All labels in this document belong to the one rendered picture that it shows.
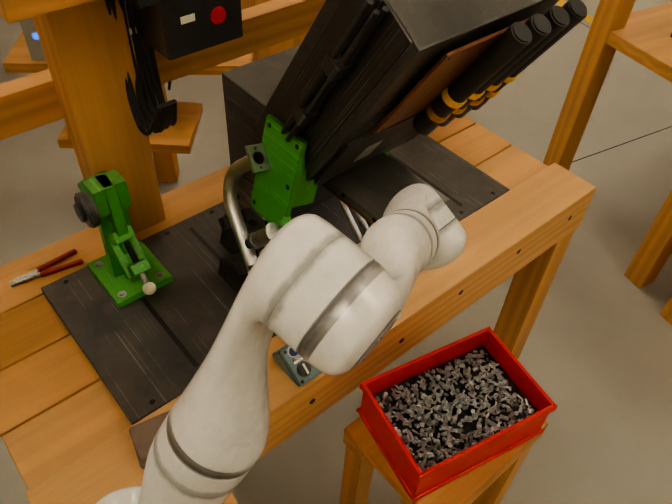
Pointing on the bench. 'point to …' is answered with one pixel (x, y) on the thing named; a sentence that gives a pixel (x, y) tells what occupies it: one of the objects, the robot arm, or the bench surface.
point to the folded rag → (141, 434)
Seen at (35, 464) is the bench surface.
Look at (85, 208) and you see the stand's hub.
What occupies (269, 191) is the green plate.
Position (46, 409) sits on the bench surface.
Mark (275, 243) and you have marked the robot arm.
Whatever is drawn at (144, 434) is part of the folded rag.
